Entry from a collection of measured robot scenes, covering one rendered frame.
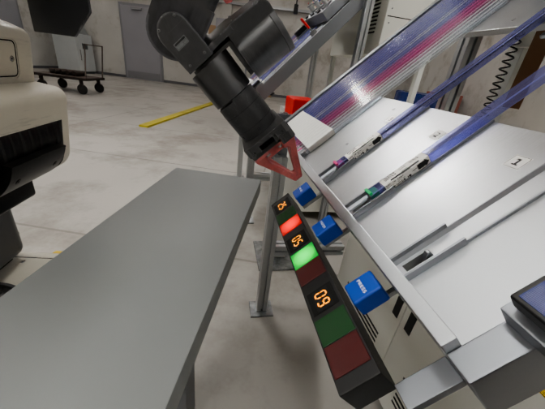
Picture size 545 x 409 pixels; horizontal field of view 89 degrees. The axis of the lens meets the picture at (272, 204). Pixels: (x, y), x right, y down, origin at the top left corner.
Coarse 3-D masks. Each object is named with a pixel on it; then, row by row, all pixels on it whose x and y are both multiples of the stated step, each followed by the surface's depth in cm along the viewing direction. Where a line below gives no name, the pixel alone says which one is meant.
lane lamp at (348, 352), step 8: (352, 336) 25; (336, 344) 26; (344, 344) 25; (352, 344) 25; (360, 344) 24; (328, 352) 25; (336, 352) 25; (344, 352) 25; (352, 352) 24; (360, 352) 24; (328, 360) 25; (336, 360) 24; (344, 360) 24; (352, 360) 24; (360, 360) 23; (368, 360) 23; (336, 368) 24; (344, 368) 24; (352, 368) 23; (336, 376) 24
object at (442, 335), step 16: (304, 160) 49; (336, 208) 34; (352, 224) 31; (368, 240) 28; (384, 256) 25; (384, 272) 24; (400, 272) 23; (400, 288) 22; (416, 304) 21; (432, 320) 19; (432, 336) 19; (448, 336) 18; (448, 352) 18
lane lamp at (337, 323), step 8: (336, 312) 28; (344, 312) 27; (320, 320) 28; (328, 320) 28; (336, 320) 27; (344, 320) 27; (320, 328) 28; (328, 328) 27; (336, 328) 27; (344, 328) 26; (352, 328) 26; (320, 336) 27; (328, 336) 26; (336, 336) 26; (328, 344) 26
